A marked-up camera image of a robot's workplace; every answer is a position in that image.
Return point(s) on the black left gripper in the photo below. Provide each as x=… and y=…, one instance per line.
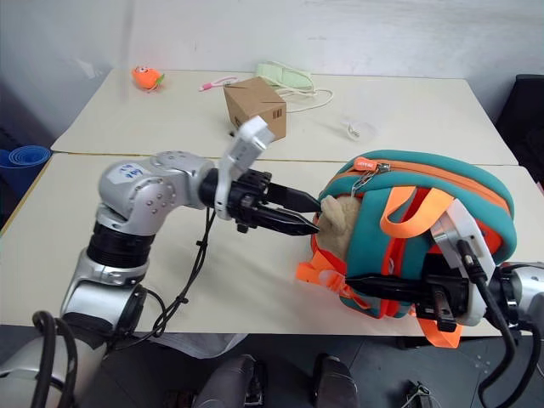
x=251, y=197

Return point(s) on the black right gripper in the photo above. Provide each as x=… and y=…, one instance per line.
x=442, y=297

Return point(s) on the orange and teal backpack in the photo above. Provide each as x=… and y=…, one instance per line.
x=425, y=187

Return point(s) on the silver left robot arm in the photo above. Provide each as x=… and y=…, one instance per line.
x=144, y=200

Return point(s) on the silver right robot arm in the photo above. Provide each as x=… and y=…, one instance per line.
x=525, y=289

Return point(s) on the brown cardboard box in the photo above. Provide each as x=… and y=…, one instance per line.
x=255, y=106

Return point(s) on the beige plush toy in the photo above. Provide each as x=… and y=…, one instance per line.
x=340, y=229

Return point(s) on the dark rounded shape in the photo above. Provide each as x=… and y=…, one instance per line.
x=231, y=382
x=336, y=380

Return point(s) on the clear plastic wrapper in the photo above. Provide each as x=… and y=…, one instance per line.
x=359, y=129

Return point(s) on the light green pouch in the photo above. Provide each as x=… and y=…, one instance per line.
x=285, y=76

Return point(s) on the white paper sheet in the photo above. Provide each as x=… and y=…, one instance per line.
x=204, y=342

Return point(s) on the orange plush fruit toy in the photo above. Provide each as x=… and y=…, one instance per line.
x=145, y=77

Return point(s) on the blue rolled mat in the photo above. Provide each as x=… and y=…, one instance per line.
x=23, y=163

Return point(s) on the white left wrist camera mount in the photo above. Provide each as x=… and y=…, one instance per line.
x=248, y=138

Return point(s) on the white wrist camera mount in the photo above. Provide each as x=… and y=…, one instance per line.
x=248, y=138
x=463, y=238

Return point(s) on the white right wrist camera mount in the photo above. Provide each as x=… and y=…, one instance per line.
x=463, y=238

